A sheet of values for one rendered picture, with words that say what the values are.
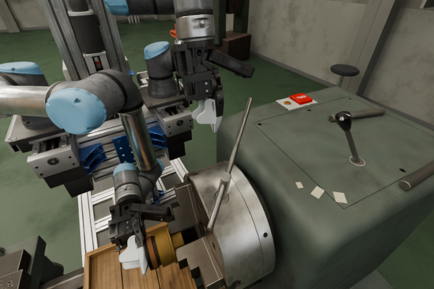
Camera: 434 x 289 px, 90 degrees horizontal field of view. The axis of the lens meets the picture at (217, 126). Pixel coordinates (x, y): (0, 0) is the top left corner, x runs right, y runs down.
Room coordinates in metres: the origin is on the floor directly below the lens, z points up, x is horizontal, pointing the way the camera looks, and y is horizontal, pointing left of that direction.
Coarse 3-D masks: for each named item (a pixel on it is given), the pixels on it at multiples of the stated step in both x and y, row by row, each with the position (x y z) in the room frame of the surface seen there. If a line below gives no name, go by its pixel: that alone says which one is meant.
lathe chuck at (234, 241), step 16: (192, 176) 0.38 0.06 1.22; (208, 176) 0.37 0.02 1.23; (208, 192) 0.32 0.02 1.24; (208, 208) 0.28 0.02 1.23; (224, 208) 0.28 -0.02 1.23; (240, 208) 0.28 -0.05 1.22; (224, 224) 0.25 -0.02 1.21; (240, 224) 0.25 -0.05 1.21; (208, 240) 0.27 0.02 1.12; (224, 240) 0.23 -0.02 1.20; (240, 240) 0.23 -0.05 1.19; (256, 240) 0.24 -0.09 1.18; (224, 256) 0.20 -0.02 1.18; (240, 256) 0.21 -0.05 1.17; (256, 256) 0.22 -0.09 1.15; (224, 272) 0.19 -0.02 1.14; (240, 272) 0.19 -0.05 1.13; (256, 272) 0.20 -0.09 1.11; (224, 288) 0.18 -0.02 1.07; (240, 288) 0.18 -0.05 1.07
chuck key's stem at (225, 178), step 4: (224, 172) 0.30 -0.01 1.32; (220, 176) 0.29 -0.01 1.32; (224, 176) 0.29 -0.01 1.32; (228, 176) 0.29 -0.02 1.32; (220, 180) 0.29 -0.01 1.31; (224, 180) 0.28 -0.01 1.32; (228, 180) 0.28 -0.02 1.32; (220, 184) 0.29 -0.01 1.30; (224, 184) 0.28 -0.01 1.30; (228, 184) 0.29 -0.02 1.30; (228, 188) 0.29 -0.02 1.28; (224, 196) 0.30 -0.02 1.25
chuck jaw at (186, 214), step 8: (176, 184) 0.38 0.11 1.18; (184, 184) 0.37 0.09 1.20; (176, 192) 0.35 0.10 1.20; (184, 192) 0.35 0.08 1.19; (192, 192) 0.36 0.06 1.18; (184, 200) 0.34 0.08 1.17; (192, 200) 0.34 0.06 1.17; (176, 208) 0.32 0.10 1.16; (184, 208) 0.33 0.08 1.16; (192, 208) 0.33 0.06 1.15; (168, 216) 0.33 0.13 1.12; (176, 216) 0.31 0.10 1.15; (184, 216) 0.32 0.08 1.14; (192, 216) 0.32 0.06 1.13; (168, 224) 0.30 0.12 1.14; (176, 224) 0.30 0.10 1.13; (184, 224) 0.30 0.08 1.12; (192, 224) 0.31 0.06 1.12
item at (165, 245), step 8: (160, 232) 0.29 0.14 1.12; (168, 232) 0.28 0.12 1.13; (176, 232) 0.29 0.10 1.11; (144, 240) 0.27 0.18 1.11; (152, 240) 0.27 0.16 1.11; (160, 240) 0.27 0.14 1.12; (168, 240) 0.27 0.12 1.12; (176, 240) 0.27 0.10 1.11; (144, 248) 0.25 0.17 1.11; (152, 248) 0.25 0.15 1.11; (160, 248) 0.25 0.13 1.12; (168, 248) 0.25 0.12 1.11; (176, 248) 0.26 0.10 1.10; (152, 256) 0.23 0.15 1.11; (160, 256) 0.24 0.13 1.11; (168, 256) 0.24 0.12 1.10; (152, 264) 0.22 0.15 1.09; (160, 264) 0.23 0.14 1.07; (168, 264) 0.23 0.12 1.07
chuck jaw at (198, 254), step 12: (204, 240) 0.27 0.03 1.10; (180, 252) 0.25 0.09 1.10; (192, 252) 0.25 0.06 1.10; (204, 252) 0.24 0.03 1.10; (180, 264) 0.23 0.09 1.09; (192, 264) 0.22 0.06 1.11; (204, 264) 0.22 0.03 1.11; (216, 264) 0.22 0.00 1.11; (192, 276) 0.21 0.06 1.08; (204, 276) 0.19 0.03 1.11; (216, 276) 0.19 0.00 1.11; (216, 288) 0.18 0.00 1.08; (228, 288) 0.18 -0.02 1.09
